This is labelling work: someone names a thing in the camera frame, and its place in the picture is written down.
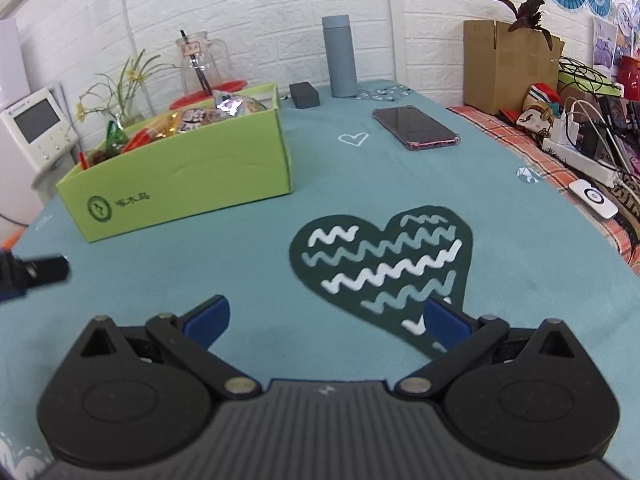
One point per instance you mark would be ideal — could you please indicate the white power strip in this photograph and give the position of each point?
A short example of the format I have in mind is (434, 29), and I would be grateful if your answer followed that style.
(580, 160)

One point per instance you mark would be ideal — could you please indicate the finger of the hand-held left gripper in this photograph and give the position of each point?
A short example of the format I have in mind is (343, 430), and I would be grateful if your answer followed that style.
(40, 270)

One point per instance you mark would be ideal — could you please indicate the plaid cloth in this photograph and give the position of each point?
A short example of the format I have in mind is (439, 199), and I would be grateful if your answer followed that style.
(505, 132)

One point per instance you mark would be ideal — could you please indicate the yellow flower plant in vase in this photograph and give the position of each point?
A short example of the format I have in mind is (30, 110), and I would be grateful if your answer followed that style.
(125, 90)

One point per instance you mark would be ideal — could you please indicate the brown cardboard box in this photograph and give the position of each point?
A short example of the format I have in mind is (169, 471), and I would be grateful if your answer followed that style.
(500, 70)

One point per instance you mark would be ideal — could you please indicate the small black box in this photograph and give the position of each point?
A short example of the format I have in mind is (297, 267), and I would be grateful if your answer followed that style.
(304, 95)

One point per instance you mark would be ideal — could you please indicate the smartphone in clear case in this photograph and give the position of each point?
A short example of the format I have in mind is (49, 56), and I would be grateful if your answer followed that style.
(415, 127)

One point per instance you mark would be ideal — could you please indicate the green black patterned cushion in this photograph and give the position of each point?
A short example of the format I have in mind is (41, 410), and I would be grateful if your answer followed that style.
(587, 75)

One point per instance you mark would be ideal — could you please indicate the green cardboard box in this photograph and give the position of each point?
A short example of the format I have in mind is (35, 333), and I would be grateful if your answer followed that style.
(200, 175)

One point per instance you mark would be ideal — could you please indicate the glass pitcher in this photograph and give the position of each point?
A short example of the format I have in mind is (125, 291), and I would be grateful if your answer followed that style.
(200, 65)

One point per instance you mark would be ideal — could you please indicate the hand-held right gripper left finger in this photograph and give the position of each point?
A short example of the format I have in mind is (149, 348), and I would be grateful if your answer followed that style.
(207, 321)

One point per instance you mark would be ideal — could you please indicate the pile of snack packets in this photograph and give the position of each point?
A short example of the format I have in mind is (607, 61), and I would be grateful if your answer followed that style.
(190, 120)

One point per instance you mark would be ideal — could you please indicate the red plastic basket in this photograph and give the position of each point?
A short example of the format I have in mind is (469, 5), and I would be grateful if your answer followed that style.
(230, 87)

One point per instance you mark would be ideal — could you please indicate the white appliance with screen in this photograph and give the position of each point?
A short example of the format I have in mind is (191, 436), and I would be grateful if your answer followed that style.
(35, 125)

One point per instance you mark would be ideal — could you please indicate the striped sock doll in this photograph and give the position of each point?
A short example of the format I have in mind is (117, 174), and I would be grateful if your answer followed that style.
(540, 107)

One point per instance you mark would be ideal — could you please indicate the wall photo print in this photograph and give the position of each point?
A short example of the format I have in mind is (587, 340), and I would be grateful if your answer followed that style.
(606, 42)

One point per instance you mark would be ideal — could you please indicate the dark purple plant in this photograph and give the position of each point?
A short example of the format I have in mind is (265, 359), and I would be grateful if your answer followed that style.
(527, 12)

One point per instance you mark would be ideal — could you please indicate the grey blue bottle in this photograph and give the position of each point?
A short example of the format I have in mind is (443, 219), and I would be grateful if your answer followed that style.
(340, 60)

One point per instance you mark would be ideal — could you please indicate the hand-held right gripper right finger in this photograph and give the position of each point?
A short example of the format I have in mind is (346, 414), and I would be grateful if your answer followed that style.
(445, 326)

